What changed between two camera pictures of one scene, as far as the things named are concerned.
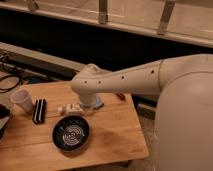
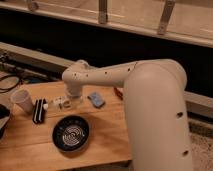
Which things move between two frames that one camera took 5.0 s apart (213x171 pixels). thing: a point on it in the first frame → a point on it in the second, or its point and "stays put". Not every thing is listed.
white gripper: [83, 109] → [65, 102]
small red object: [121, 96] stays put
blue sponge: [98, 101] stays put
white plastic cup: [21, 101] stays put
